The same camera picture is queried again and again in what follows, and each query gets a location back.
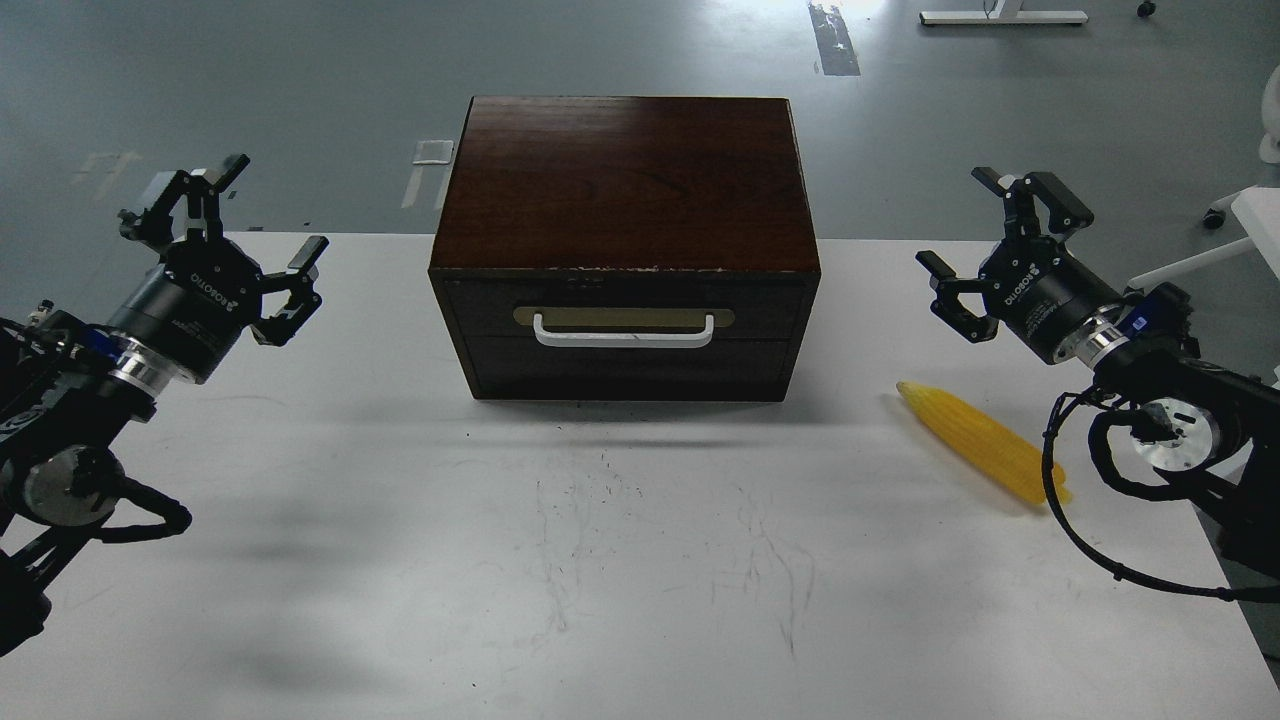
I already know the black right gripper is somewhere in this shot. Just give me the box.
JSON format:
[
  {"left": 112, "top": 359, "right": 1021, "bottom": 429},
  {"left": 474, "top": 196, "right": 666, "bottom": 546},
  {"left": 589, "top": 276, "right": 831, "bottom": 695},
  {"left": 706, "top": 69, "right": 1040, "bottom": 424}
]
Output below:
[{"left": 915, "top": 167, "right": 1121, "bottom": 364}]

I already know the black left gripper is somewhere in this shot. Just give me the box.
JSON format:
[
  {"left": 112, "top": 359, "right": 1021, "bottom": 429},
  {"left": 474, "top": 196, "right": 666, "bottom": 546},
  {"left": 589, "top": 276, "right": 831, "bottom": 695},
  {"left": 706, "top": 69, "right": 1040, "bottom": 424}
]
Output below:
[{"left": 108, "top": 154, "right": 330, "bottom": 384}]

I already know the wooden drawer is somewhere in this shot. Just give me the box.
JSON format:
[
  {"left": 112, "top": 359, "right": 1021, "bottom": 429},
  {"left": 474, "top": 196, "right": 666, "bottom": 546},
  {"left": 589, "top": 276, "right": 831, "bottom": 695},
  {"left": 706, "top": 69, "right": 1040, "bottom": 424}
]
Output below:
[{"left": 443, "top": 275, "right": 815, "bottom": 340}]

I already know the white drawer handle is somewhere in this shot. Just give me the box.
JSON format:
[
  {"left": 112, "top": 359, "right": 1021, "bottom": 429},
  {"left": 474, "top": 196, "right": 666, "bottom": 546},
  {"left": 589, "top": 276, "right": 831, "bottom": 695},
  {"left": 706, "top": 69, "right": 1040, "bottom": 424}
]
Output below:
[{"left": 532, "top": 313, "right": 716, "bottom": 348}]

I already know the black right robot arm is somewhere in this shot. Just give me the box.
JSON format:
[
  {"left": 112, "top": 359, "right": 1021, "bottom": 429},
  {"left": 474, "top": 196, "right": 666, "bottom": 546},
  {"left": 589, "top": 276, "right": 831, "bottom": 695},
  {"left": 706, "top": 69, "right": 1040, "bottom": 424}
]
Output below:
[{"left": 916, "top": 167, "right": 1279, "bottom": 577}]

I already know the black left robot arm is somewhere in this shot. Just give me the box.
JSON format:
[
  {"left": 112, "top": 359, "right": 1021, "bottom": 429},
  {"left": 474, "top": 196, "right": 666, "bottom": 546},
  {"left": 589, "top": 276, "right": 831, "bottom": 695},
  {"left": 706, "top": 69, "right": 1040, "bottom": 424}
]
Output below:
[{"left": 1, "top": 154, "right": 329, "bottom": 653}]

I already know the yellow corn cob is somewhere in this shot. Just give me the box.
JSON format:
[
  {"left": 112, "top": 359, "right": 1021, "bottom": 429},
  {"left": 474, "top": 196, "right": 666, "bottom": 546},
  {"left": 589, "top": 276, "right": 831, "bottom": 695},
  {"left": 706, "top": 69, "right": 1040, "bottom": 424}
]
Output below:
[{"left": 895, "top": 380, "right": 1048, "bottom": 506}]

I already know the dark wooden drawer cabinet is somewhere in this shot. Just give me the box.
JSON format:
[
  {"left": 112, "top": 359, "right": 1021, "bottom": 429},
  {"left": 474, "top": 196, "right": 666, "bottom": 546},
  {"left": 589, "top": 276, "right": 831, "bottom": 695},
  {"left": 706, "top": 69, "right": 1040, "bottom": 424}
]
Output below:
[{"left": 429, "top": 96, "right": 820, "bottom": 402}]

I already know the white floor tape patch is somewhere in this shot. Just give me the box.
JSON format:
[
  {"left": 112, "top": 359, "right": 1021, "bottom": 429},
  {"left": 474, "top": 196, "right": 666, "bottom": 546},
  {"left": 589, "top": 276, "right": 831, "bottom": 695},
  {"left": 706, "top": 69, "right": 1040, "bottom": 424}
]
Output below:
[{"left": 411, "top": 138, "right": 454, "bottom": 167}]

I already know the white desk foot bar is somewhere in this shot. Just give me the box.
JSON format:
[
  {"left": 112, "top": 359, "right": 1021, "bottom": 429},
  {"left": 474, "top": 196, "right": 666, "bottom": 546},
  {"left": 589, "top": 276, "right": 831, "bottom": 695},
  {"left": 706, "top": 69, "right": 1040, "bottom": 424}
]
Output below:
[{"left": 919, "top": 6, "right": 1089, "bottom": 27}]

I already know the white chair base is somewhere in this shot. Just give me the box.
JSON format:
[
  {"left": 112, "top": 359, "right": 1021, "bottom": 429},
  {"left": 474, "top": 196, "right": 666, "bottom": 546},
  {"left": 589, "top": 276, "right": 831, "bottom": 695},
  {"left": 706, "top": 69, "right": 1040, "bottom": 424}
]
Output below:
[{"left": 1126, "top": 65, "right": 1280, "bottom": 291}]

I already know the black floor tape strip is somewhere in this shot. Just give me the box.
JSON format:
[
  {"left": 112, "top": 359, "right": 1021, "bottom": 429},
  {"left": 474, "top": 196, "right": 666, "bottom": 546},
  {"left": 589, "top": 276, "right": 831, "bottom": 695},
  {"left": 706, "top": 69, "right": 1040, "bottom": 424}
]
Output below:
[{"left": 806, "top": 1, "right": 861, "bottom": 77}]

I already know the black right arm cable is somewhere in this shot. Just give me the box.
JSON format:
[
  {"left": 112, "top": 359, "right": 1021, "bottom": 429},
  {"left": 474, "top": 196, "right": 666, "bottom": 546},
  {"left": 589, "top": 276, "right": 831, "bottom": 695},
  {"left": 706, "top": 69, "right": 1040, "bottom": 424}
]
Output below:
[{"left": 1041, "top": 389, "right": 1280, "bottom": 603}]

